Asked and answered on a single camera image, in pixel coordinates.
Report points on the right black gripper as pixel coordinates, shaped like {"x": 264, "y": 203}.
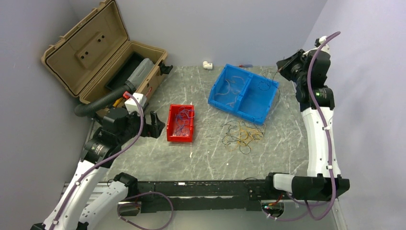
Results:
{"x": 283, "y": 66}

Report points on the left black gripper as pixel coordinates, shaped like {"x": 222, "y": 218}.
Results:
{"x": 154, "y": 130}

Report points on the red plastic bin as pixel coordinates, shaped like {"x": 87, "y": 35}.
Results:
{"x": 180, "y": 124}

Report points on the blue divided plastic bin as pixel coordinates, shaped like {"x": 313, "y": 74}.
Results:
{"x": 243, "y": 93}

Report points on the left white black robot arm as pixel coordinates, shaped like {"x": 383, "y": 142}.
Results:
{"x": 74, "y": 210}

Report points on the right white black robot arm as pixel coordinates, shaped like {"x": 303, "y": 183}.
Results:
{"x": 308, "y": 70}

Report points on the white pipe elbow fitting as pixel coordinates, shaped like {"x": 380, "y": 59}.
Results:
{"x": 207, "y": 65}

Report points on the grey canister in toolbox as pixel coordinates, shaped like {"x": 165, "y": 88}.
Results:
{"x": 138, "y": 75}

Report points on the tan open toolbox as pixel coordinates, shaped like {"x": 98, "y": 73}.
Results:
{"x": 95, "y": 58}

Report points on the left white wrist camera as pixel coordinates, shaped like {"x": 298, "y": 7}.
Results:
{"x": 135, "y": 102}

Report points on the black aluminium base frame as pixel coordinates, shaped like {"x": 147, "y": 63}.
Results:
{"x": 250, "y": 194}

